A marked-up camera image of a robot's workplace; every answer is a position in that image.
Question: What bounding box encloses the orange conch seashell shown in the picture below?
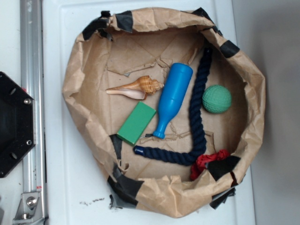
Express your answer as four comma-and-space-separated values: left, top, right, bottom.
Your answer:
105, 75, 164, 100

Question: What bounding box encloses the green rectangular block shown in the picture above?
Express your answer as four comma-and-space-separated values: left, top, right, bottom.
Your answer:
117, 102, 156, 146

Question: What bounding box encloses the blue plastic bottle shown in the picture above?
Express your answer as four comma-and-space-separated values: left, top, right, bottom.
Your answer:
153, 63, 193, 139

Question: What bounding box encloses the green textured ball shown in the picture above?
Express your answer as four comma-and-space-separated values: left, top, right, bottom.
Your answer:
202, 85, 232, 114

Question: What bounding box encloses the red crumpled cloth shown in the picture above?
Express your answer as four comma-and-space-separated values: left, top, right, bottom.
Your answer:
190, 150, 230, 180

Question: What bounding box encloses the brown paper bag bin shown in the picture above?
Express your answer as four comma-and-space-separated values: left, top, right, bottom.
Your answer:
62, 7, 266, 218

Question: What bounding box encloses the dark blue thick rope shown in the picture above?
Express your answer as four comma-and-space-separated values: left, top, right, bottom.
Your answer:
133, 47, 213, 166

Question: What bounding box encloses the aluminium extrusion rail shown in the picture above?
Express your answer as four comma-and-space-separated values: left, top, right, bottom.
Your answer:
20, 0, 49, 225

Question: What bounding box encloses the black hexagonal base plate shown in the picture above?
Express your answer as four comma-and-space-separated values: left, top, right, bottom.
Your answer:
0, 72, 35, 178

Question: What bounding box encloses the metal corner bracket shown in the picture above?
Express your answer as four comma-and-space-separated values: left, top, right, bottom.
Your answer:
13, 192, 45, 225

